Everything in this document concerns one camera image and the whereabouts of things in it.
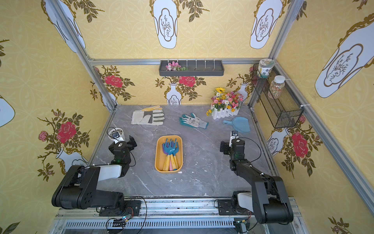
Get teal white garden glove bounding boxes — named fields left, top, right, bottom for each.
left=179, top=113, right=208, bottom=129

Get yellow plastic storage tray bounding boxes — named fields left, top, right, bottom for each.
left=154, top=135, right=183, bottom=174

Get flower bouquet white fence box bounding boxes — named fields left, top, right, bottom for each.
left=206, top=87, right=244, bottom=120

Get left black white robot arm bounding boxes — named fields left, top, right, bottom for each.
left=52, top=136, right=137, bottom=211

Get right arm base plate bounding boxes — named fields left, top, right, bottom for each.
left=217, top=199, right=242, bottom=216

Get grey wall shelf tray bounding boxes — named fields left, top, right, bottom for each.
left=159, top=59, right=225, bottom=77

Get teal rake yellow handle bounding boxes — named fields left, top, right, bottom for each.
left=165, top=140, right=177, bottom=171
left=169, top=139, right=179, bottom=170
left=162, top=138, right=173, bottom=171

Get small pink flower plant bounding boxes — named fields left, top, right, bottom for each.
left=166, top=61, right=187, bottom=71

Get purple rake pink handle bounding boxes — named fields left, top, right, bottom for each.
left=163, top=143, right=173, bottom=171

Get jar with patterned label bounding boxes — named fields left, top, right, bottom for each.
left=257, top=58, right=275, bottom=79

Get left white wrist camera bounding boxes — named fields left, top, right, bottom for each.
left=111, top=131, right=124, bottom=144

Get light blue plastic dustpan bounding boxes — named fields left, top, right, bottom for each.
left=223, top=117, right=250, bottom=133

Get black wire mesh basket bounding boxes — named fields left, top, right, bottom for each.
left=248, top=64, right=304, bottom=128

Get aluminium front rail frame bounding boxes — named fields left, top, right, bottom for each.
left=49, top=197, right=308, bottom=234

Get white pot with pebbles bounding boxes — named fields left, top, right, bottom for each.
left=108, top=128, right=125, bottom=143

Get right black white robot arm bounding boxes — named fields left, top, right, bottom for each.
left=220, top=138, right=294, bottom=225

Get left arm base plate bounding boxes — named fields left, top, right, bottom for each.
left=99, top=200, right=141, bottom=217

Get clear bottle colourful beads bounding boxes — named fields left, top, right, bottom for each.
left=267, top=75, right=285, bottom=99

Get beige grey work glove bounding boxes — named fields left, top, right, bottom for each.
left=131, top=105, right=165, bottom=126

